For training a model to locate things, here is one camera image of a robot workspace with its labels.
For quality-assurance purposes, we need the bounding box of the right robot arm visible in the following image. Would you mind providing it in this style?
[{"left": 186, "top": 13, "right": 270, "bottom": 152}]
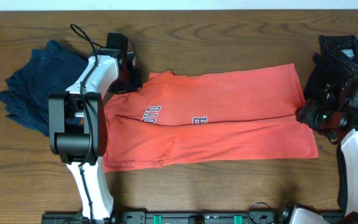
[{"left": 296, "top": 80, "right": 358, "bottom": 223}]

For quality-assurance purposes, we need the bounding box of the red soccer t-shirt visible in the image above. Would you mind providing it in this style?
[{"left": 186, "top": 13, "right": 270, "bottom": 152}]
[{"left": 103, "top": 64, "right": 318, "bottom": 172}]

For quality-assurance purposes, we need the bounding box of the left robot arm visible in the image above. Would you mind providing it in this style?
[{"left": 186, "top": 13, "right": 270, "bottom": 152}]
[{"left": 42, "top": 32, "right": 142, "bottom": 223}]

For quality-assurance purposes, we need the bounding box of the black patterned garment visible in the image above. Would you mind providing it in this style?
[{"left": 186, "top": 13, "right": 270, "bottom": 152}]
[{"left": 303, "top": 35, "right": 358, "bottom": 211}]

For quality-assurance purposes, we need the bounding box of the folded navy blue shirt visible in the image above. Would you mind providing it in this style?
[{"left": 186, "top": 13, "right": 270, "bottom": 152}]
[{"left": 0, "top": 40, "right": 88, "bottom": 137}]

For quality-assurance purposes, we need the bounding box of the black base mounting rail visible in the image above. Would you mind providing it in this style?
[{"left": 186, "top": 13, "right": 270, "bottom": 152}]
[{"left": 40, "top": 202, "right": 346, "bottom": 224}]

